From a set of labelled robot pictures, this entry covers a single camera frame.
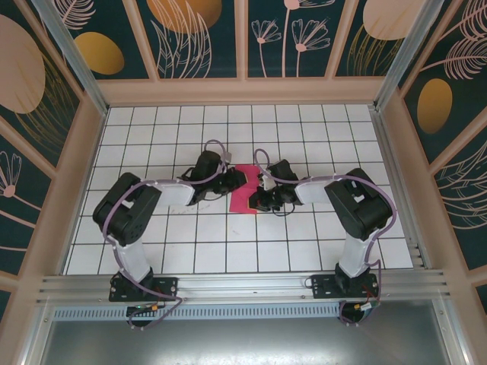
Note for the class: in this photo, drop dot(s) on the long aluminium mounting rail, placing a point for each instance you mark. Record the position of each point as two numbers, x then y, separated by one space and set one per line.
247 283

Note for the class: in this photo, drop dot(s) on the grey metal sheet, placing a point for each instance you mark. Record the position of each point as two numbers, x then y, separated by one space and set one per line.
247 342

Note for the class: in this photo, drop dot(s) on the aluminium corner post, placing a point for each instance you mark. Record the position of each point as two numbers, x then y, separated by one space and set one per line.
403 57
76 64

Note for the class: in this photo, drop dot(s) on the pink cloth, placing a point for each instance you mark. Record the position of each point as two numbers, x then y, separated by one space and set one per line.
239 199

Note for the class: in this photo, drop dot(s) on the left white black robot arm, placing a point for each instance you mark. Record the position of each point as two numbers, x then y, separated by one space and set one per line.
131 258

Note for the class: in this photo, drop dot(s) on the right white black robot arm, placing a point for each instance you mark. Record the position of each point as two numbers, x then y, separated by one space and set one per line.
355 254

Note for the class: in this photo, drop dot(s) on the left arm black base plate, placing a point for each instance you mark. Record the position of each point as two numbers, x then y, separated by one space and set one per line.
167 287

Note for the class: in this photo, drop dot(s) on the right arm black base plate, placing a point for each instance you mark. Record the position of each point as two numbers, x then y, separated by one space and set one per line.
323 287

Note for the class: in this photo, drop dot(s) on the aluminium side rail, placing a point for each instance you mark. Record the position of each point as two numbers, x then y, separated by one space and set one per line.
399 190

